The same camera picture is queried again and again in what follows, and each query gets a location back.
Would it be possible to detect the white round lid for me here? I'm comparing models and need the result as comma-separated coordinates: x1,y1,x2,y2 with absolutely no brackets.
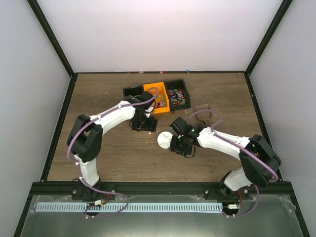
157,131,173,149

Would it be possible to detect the black bin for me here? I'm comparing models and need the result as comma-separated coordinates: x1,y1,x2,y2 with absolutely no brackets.
123,86,144,97
164,79,191,112

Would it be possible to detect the brown slotted scoop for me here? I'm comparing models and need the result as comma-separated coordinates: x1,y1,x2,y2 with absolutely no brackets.
194,104,212,127

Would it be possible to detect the orange candy bin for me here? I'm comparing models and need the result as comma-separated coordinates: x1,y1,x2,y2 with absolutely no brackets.
143,82,170,115

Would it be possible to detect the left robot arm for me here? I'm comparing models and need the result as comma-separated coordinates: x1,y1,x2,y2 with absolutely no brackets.
67,87,158,199

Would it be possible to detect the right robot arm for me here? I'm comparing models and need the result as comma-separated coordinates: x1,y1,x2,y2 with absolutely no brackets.
170,117,281,199

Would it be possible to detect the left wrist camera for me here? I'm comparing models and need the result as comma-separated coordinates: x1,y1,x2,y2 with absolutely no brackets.
144,106,155,118

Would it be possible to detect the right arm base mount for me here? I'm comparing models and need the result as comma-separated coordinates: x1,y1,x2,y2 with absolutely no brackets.
203,182,243,201

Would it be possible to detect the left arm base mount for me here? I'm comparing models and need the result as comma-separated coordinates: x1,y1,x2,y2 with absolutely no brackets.
72,178,115,201

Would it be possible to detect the light blue slotted rail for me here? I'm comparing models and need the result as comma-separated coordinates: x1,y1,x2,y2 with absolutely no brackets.
36,202,223,213

